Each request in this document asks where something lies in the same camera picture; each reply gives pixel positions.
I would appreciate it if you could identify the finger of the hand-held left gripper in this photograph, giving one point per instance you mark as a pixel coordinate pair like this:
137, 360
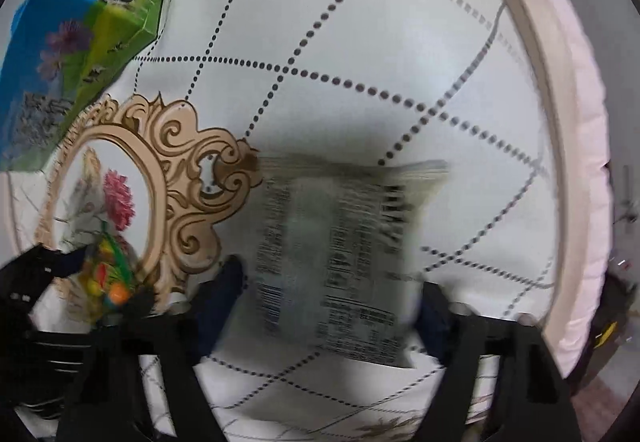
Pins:
142, 304
30, 272

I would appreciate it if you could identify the blue flower-printed milk carton box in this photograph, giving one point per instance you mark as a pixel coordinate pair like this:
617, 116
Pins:
75, 22

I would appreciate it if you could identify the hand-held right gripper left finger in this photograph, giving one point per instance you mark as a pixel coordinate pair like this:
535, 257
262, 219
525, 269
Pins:
220, 302

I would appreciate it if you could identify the green packet of colourful candies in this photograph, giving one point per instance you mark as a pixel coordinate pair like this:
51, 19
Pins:
107, 272

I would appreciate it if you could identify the grey snack packet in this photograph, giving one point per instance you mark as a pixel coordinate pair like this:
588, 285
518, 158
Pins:
340, 247

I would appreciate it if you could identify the beige wooden table rim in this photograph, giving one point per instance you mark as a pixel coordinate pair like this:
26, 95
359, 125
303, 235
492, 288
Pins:
530, 47

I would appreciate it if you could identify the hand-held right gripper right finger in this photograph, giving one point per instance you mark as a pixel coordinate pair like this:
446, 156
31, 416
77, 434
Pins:
432, 317

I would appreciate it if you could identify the black object with yellow mark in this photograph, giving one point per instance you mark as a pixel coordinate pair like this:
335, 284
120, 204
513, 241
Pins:
612, 317

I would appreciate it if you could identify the white dotted floral tablecloth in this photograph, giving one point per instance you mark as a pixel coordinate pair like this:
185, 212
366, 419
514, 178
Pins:
350, 22

